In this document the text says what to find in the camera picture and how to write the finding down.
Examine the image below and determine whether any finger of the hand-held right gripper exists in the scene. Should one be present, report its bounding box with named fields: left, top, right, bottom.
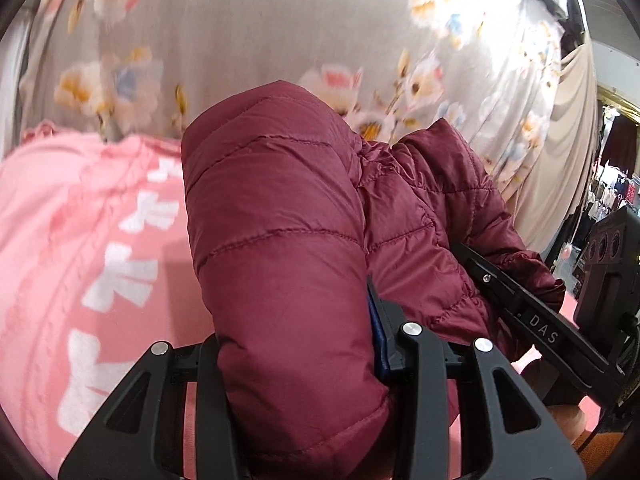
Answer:
left=450, top=241, right=523, bottom=318

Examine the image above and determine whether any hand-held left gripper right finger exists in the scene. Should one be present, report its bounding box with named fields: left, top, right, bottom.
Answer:
left=366, top=277, right=586, bottom=480

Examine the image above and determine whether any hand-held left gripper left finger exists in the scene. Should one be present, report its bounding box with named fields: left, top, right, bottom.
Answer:
left=59, top=335, right=251, bottom=480

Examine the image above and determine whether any maroon puffer jacket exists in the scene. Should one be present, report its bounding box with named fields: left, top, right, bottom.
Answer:
left=180, top=80, right=566, bottom=480

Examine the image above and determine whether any hanging clothes rack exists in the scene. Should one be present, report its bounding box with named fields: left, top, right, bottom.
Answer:
left=575, top=102, right=640, bottom=281

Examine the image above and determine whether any person's right hand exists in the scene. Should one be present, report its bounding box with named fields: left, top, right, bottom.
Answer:
left=542, top=402, right=588, bottom=443

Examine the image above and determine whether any beige curtain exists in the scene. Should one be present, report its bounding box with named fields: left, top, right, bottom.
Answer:
left=507, top=42, right=608, bottom=263

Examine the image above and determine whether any pink blanket with white print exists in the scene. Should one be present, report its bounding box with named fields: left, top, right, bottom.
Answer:
left=0, top=120, right=608, bottom=480

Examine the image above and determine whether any grey floral bedsheet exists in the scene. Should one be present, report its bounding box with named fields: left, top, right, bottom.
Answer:
left=20, top=0, right=573, bottom=201

